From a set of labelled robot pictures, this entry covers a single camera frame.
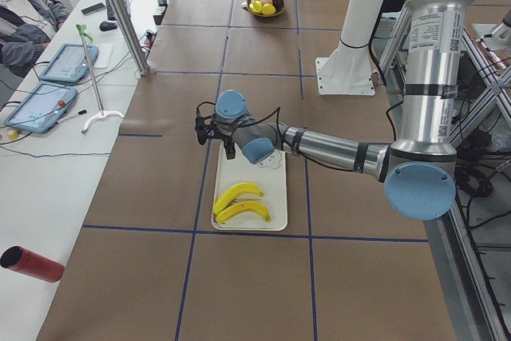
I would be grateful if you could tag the blue teach pendant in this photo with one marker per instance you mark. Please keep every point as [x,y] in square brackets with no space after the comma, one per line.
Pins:
[67,67]
[42,108]

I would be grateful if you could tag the upper blue teach pendant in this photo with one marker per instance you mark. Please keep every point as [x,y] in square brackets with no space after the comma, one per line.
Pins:
[67,67]

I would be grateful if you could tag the red cylinder bottle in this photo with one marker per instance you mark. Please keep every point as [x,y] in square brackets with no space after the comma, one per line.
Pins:
[26,262]

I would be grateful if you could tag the yellow banana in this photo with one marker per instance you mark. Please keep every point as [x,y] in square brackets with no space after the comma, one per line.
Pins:
[234,192]
[244,206]

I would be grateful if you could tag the brown wicker basket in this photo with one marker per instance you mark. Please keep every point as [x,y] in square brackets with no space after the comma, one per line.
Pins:
[278,4]

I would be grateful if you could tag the aluminium frame post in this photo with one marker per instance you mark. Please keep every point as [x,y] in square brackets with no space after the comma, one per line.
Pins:
[129,34]

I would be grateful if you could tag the lower blue teach pendant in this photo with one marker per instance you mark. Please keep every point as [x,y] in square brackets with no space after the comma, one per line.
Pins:
[42,108]

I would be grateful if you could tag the black smartphone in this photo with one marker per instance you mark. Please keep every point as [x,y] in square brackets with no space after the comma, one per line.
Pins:
[93,9]

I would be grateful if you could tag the white bear tray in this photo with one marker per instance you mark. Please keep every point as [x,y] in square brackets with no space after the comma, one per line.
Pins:
[250,197]

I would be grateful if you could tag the seated person grey jacket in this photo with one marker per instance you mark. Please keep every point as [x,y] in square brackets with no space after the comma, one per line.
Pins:
[27,28]

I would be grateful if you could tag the yellow star fruit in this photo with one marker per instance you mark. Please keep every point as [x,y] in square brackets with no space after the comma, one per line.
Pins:
[255,6]

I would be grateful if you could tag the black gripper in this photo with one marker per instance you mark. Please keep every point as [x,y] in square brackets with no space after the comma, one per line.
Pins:
[227,138]

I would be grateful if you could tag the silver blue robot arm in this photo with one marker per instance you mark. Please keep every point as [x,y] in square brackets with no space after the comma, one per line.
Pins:
[417,168]

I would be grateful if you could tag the reacher grabber stick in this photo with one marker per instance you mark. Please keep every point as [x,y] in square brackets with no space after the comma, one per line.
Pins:
[102,113]

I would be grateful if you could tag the black computer mouse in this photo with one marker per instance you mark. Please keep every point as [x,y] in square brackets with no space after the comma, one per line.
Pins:
[107,26]

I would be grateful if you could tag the yellow mango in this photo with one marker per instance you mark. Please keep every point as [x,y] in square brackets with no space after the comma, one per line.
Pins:
[268,10]

